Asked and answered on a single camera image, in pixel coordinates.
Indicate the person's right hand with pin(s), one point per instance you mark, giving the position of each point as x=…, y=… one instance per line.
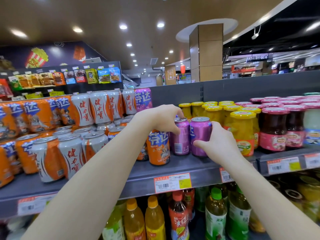
x=221, y=147

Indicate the person's left hand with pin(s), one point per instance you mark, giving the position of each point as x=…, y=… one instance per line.
x=157, y=118

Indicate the person's left thumb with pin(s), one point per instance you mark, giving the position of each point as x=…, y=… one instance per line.
x=173, y=128

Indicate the person's right thumb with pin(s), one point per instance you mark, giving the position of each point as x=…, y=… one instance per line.
x=202, y=146

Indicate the purple soda can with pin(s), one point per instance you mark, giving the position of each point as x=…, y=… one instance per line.
x=181, y=144
x=200, y=132
x=143, y=99

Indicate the person's right forearm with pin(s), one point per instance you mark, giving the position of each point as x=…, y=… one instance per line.
x=270, y=204

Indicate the person's left forearm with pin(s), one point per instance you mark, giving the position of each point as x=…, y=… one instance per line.
x=87, y=184

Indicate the orange soda can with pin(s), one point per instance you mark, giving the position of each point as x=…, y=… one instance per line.
x=158, y=151
x=143, y=154

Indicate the grey metal shelf unit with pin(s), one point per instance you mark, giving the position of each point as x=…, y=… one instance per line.
x=175, y=168

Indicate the white red price tag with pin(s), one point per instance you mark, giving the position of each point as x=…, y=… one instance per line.
x=33, y=204
x=172, y=182
x=283, y=165
x=312, y=160
x=225, y=175

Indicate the row of yellow fruit jars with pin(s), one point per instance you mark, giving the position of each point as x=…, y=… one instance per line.
x=241, y=129

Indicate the green cap tea bottle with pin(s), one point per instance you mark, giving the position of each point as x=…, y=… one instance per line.
x=201, y=198
x=238, y=214
x=215, y=217

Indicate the red label tea bottle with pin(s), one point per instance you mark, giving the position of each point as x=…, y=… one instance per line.
x=190, y=202
x=178, y=218

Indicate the red lantern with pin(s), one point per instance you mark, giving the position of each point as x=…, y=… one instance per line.
x=182, y=69

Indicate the row of red jam jars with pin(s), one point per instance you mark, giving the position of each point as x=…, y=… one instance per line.
x=273, y=127

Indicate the stack of white orange cans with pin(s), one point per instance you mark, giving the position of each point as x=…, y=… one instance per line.
x=97, y=108

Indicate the black display shelf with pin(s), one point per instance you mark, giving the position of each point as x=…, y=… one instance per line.
x=105, y=86

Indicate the brown square pillar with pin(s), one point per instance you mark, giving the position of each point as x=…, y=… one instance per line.
x=206, y=52

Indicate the yellow juice bottle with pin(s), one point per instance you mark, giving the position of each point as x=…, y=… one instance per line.
x=155, y=221
x=133, y=222

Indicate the dark shop sign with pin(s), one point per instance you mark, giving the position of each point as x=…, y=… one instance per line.
x=257, y=58

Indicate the group of lower shelf jars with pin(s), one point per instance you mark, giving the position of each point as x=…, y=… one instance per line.
x=303, y=191

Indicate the row of snack packets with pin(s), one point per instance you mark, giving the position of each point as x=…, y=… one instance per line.
x=75, y=77

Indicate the white jar with pink lid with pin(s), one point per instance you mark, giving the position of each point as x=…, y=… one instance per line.
x=312, y=122

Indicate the group of ceiling spotlights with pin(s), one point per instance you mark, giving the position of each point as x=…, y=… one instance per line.
x=123, y=26

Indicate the pale green drink bottle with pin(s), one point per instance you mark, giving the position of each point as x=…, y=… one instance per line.
x=113, y=226

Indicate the green jar lids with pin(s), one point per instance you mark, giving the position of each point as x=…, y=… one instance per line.
x=312, y=93

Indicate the stack of orange drink cans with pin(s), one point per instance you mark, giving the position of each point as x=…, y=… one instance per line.
x=37, y=117

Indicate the white security camera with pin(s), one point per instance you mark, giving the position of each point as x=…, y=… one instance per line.
x=255, y=35

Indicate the popcorn wall poster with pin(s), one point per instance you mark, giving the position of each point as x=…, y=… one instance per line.
x=37, y=57

